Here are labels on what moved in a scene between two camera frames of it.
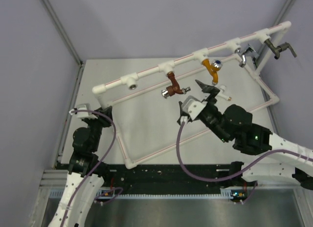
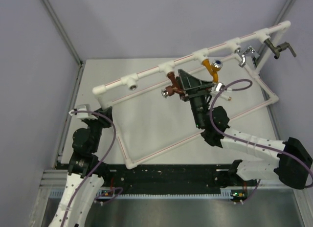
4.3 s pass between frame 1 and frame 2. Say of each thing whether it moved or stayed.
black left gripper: stayed
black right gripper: moved
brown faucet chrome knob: stayed
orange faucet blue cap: stayed
